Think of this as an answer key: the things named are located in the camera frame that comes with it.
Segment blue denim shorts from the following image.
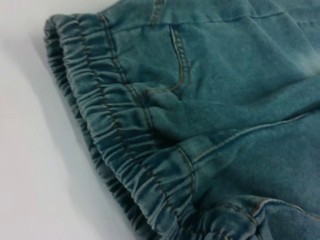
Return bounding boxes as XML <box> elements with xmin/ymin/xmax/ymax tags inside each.
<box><xmin>42</xmin><ymin>0</ymin><xmax>320</xmax><ymax>240</ymax></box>

